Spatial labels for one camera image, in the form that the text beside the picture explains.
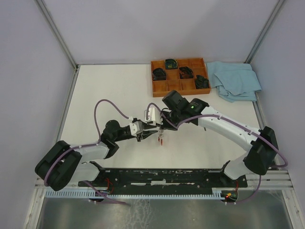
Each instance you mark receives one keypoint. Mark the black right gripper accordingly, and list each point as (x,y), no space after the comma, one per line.
(165,126)

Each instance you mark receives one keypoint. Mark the aluminium frame post right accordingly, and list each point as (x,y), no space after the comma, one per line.
(264,31)

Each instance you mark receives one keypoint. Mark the dark rolled cloth grey pattern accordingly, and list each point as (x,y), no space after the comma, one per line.
(159,74)

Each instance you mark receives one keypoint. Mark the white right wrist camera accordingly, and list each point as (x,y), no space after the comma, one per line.
(152,116)

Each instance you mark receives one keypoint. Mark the wooden compartment tray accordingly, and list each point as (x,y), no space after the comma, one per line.
(173,80)

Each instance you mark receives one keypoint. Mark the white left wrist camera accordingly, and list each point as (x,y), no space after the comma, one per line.
(136,127)

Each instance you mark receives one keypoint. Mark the metal key organizer red handle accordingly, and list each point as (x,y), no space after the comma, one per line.
(160,136)

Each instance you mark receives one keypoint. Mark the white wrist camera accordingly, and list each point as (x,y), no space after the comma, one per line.
(152,116)
(136,127)

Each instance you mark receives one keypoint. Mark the aluminium frame post left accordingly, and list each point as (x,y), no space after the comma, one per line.
(56,32)

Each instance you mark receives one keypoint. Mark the dark rolled cloth yellow pattern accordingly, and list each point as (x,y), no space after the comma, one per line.
(170,64)

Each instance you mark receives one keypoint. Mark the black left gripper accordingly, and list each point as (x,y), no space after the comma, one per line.
(145,134)

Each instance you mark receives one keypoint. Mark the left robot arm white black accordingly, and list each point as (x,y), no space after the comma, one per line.
(65,163)

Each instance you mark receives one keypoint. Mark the light blue cloth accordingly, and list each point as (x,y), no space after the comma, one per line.
(233,81)

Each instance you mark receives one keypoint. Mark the dark rolled cloth orange pattern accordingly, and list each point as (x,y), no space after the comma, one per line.
(185,72)

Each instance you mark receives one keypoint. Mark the dark rolled cloth green pattern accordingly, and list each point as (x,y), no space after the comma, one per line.
(201,82)

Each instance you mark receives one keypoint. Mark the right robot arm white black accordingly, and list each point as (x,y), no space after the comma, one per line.
(260,145)

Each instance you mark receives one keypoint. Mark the aluminium frame post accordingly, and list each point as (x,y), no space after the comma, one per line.
(56,32)
(264,31)

